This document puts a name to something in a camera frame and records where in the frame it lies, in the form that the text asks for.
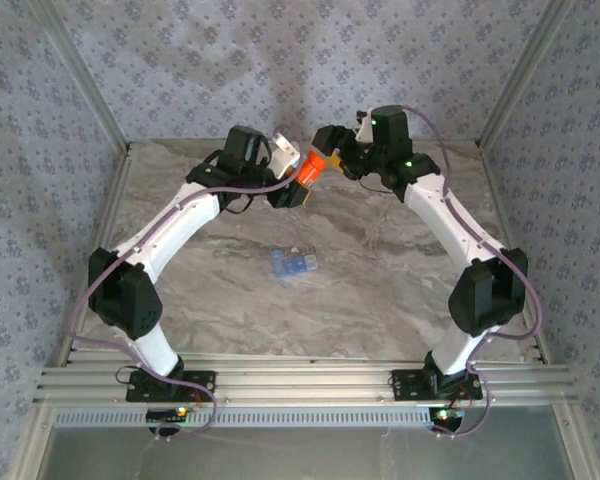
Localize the aluminium mounting rail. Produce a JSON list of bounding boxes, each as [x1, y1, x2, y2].
[[32, 362, 580, 405]]

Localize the orange pill bottle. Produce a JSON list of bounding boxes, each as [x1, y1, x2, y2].
[[296, 158, 324, 187]]

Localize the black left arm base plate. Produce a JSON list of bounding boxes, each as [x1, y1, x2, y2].
[[124, 368, 218, 404]]

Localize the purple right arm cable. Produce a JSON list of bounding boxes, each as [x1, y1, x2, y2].
[[402, 104, 545, 442]]

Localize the aluminium frame bar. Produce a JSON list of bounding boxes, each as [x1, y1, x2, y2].
[[552, 403, 600, 480], [7, 404, 56, 480]]

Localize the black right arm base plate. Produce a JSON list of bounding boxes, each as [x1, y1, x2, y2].
[[389, 368, 484, 403]]

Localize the grey slotted cable duct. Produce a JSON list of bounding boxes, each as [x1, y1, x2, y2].
[[53, 405, 434, 430]]

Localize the circuit board with led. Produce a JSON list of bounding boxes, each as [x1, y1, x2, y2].
[[428, 406, 467, 425], [145, 406, 190, 422]]

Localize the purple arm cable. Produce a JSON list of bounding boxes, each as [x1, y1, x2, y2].
[[68, 124, 301, 444], [402, 104, 545, 442]]

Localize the translucent blue pill organizer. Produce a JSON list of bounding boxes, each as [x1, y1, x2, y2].
[[269, 247, 320, 280]]

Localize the grey metal sheet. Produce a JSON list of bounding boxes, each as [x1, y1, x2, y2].
[[42, 427, 576, 480]]

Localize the right circuit board with LED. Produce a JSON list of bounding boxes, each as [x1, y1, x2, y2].
[[428, 406, 467, 425]]

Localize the left circuit board with LED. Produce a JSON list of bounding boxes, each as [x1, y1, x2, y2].
[[145, 406, 190, 422]]

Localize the aluminium corner post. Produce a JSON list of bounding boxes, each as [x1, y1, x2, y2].
[[28, 0, 133, 153], [476, 0, 577, 150]]

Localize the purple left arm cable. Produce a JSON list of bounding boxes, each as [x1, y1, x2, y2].
[[68, 124, 301, 444]]

